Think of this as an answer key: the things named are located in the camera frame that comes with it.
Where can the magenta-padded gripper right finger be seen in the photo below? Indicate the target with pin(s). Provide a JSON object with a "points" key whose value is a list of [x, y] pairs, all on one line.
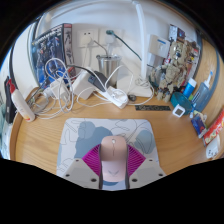
{"points": [[146, 171]]}

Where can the white wall socket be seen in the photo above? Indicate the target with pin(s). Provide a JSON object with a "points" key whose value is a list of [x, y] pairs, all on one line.
{"points": [[88, 37], [115, 40]]}

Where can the red chips can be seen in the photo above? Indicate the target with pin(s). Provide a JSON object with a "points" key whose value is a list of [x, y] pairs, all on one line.
{"points": [[215, 128]]}

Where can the black bag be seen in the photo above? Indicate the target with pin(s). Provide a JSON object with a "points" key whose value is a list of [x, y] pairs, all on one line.
{"points": [[9, 103]]}

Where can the white red-capped bottle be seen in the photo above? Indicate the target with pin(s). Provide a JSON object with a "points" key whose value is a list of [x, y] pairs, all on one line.
{"points": [[22, 105]]}

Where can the black ruler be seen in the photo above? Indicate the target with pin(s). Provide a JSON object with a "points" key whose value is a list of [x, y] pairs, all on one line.
{"points": [[152, 107]]}

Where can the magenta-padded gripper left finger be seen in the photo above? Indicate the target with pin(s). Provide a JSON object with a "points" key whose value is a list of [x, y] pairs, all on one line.
{"points": [[78, 173]]}

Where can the pink computer mouse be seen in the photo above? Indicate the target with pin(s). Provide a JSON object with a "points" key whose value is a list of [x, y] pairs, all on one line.
{"points": [[113, 158]]}

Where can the small blue white bottle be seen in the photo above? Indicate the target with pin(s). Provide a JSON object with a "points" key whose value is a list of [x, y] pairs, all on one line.
{"points": [[189, 89]]}

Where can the white power adapter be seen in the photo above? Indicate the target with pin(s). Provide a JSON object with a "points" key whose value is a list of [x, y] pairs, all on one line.
{"points": [[83, 85]]}

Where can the printed figure box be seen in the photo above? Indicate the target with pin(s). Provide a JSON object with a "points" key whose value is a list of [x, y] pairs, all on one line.
{"points": [[192, 60]]}

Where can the white wall box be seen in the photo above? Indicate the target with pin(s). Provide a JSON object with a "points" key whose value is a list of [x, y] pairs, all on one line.
{"points": [[159, 46]]}

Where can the white power strip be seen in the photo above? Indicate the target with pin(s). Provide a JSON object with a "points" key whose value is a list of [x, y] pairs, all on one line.
{"points": [[115, 97]]}

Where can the steel cup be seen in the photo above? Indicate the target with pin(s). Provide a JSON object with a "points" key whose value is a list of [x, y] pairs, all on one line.
{"points": [[108, 68]]}

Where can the small white desk clock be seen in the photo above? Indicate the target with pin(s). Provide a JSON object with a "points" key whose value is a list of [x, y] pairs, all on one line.
{"points": [[178, 110]]}

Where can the white blue-cloud mouse pad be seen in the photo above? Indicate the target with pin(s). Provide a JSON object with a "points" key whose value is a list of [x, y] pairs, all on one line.
{"points": [[76, 136]]}

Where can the blue tissue packet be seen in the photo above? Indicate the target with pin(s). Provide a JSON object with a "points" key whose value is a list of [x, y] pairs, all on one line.
{"points": [[199, 126]]}

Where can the blue model kit box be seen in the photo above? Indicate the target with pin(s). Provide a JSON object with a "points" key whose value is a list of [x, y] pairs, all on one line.
{"points": [[50, 50]]}

